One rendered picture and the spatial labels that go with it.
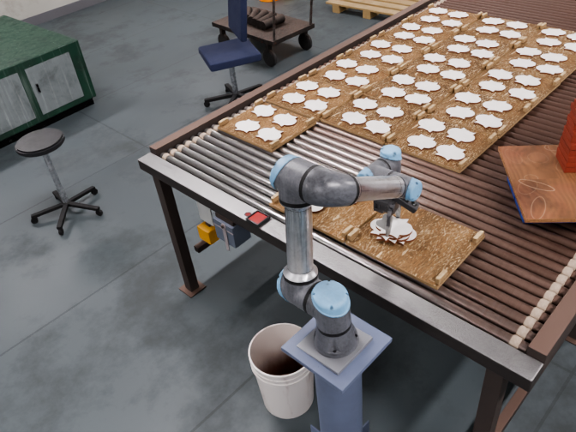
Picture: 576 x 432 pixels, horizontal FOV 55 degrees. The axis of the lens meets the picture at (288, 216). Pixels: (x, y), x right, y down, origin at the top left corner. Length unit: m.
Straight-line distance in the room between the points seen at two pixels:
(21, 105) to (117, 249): 2.10
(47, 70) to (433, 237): 4.18
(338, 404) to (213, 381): 1.05
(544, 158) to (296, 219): 1.25
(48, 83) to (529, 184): 4.38
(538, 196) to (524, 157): 0.27
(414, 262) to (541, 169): 0.70
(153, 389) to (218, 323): 0.50
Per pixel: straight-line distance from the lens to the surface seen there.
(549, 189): 2.38
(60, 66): 5.64
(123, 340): 3.31
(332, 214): 2.32
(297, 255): 1.75
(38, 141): 4.09
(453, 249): 2.18
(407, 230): 2.17
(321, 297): 1.75
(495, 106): 3.11
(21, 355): 3.51
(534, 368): 1.90
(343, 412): 2.13
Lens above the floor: 2.39
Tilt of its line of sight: 39 degrees down
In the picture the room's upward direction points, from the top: 7 degrees counter-clockwise
